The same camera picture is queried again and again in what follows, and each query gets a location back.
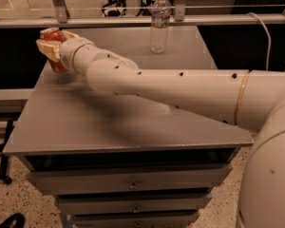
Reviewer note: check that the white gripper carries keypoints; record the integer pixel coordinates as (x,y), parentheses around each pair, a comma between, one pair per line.
(67,53)

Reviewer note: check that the red coke can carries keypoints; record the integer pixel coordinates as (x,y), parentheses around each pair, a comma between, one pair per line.
(49,44)

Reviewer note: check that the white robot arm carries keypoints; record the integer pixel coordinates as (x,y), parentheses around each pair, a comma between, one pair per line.
(252,100)

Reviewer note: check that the black office chair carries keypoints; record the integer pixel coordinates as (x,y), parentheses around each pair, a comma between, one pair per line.
(116,8)

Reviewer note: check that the clear plastic water bottle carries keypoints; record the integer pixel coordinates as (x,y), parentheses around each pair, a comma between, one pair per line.
(160,19)

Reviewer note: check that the grey drawer cabinet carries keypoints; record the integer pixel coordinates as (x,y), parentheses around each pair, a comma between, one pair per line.
(65,126)

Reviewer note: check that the top grey drawer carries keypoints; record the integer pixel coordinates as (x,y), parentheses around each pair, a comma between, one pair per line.
(129,180)

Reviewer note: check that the grey drawer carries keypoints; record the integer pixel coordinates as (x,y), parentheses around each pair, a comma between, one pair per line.
(129,180)
(140,220)
(133,204)

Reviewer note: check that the middle grey drawer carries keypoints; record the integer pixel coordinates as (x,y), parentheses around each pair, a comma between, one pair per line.
(133,204)

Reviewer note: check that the black shoe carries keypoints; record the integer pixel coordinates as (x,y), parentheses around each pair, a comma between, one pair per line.
(14,221)

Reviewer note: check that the bottom grey drawer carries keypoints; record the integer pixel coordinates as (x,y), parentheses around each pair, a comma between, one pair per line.
(140,220)

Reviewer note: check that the grey metal railing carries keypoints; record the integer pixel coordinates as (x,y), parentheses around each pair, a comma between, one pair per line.
(93,13)

